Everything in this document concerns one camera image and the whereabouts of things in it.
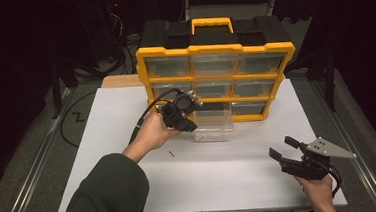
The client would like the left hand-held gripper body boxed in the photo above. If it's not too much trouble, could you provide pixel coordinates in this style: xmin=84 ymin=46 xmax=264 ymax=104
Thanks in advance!
xmin=156 ymin=88 xmax=205 ymax=131

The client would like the grid of clear drawers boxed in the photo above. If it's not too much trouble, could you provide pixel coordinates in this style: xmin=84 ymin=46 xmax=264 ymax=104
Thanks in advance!
xmin=143 ymin=47 xmax=291 ymax=123

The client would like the tangle of background cables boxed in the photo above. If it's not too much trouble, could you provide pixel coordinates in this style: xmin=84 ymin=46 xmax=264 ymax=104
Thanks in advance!
xmin=105 ymin=8 xmax=146 ymax=76

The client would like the clear plastic drawer bin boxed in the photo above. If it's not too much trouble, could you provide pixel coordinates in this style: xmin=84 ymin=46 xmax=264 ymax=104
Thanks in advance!
xmin=190 ymin=101 xmax=236 ymax=144

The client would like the metal floor rail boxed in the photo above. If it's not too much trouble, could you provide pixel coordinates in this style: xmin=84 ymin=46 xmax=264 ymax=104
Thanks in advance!
xmin=310 ymin=75 xmax=376 ymax=212
xmin=0 ymin=87 xmax=81 ymax=212

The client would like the hand-held gripper cable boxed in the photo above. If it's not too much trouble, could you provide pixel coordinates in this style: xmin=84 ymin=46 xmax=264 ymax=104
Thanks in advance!
xmin=124 ymin=86 xmax=186 ymax=144
xmin=326 ymin=163 xmax=345 ymax=199

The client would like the light wooden panel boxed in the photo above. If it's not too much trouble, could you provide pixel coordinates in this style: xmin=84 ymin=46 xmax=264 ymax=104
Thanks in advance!
xmin=101 ymin=73 xmax=145 ymax=90

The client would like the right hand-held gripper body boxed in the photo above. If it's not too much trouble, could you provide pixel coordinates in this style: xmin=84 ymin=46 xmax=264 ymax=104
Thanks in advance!
xmin=278 ymin=133 xmax=359 ymax=184

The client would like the person's right hand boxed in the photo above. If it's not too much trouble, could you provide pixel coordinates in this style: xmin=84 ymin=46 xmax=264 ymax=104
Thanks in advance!
xmin=294 ymin=172 xmax=336 ymax=212

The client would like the black stand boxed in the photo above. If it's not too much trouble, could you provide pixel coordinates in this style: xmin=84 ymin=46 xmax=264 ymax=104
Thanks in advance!
xmin=46 ymin=57 xmax=82 ymax=121
xmin=306 ymin=51 xmax=340 ymax=113

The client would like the yellow black drawer organizer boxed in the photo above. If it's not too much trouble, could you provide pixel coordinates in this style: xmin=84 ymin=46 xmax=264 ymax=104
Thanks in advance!
xmin=133 ymin=10 xmax=301 ymax=129

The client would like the black floor cable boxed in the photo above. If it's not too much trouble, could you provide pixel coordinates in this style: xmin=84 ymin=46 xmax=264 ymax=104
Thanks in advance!
xmin=57 ymin=90 xmax=102 ymax=149

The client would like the left hand-held gripper cable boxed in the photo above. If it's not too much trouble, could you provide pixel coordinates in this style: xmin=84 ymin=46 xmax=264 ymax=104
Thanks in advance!
xmin=124 ymin=86 xmax=186 ymax=144

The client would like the person's left hand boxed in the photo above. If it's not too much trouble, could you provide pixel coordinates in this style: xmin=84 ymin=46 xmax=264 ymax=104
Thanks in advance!
xmin=119 ymin=110 xmax=184 ymax=165

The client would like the right hand-held gripper cable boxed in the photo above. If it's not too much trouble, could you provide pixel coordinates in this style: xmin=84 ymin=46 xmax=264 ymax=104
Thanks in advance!
xmin=326 ymin=163 xmax=345 ymax=199

